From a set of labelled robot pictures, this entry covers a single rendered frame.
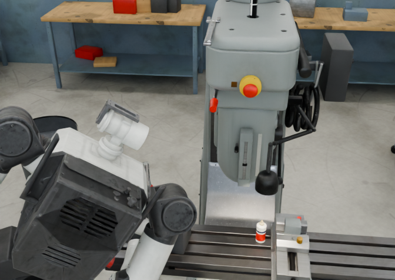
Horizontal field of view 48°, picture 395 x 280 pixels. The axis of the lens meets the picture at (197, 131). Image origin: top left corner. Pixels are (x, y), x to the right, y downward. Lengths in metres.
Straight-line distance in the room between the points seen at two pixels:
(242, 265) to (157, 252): 0.70
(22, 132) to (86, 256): 0.31
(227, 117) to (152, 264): 0.54
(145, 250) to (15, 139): 0.43
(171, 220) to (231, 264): 0.75
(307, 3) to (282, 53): 4.00
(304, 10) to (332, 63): 3.55
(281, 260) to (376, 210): 2.09
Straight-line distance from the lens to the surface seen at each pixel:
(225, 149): 1.51
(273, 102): 1.38
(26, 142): 1.03
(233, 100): 1.37
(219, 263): 1.83
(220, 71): 1.24
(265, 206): 2.11
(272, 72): 1.23
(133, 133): 1.08
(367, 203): 3.81
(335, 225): 3.54
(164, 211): 1.10
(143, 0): 5.34
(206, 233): 1.96
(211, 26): 1.27
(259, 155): 1.51
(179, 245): 1.82
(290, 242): 1.79
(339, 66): 1.71
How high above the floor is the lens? 2.27
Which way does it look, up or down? 30 degrees down
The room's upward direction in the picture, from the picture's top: straight up
